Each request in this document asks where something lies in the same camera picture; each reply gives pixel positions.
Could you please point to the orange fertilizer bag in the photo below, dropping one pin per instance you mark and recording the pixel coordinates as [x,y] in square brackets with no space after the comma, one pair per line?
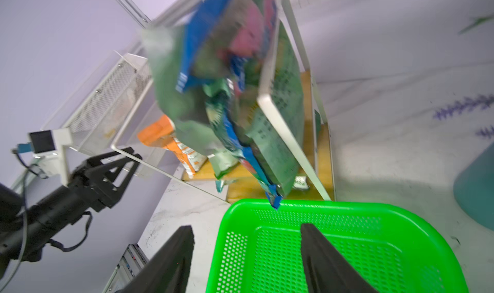
[161,134]

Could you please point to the white wooden two-tier shelf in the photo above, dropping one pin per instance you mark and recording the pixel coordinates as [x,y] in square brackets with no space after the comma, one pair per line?
[314,156]

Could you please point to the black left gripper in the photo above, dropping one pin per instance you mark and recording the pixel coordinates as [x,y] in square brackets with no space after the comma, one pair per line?
[101,180]

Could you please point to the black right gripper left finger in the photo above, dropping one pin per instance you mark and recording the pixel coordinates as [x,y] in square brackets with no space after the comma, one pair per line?
[169,269]

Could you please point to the green blue fertilizer bag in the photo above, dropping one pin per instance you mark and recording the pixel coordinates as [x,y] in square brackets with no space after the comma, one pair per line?
[207,77]

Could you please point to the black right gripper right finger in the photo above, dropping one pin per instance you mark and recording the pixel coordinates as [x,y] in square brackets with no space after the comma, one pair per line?
[325,269]

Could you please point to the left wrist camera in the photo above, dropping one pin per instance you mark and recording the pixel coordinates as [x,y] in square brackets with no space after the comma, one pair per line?
[49,153]

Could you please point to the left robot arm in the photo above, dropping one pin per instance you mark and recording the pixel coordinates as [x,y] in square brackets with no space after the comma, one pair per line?
[25,231]

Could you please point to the white mesh wall organizer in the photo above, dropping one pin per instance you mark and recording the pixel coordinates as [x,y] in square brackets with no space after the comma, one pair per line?
[97,108]

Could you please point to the teal plant pot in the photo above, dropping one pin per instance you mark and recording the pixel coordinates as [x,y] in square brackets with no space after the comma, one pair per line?
[473,189]

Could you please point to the green plastic basket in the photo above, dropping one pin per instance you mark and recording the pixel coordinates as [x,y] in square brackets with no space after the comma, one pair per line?
[258,248]

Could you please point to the purple lavender sprig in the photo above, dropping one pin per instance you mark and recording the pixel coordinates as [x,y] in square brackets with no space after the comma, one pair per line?
[466,105]

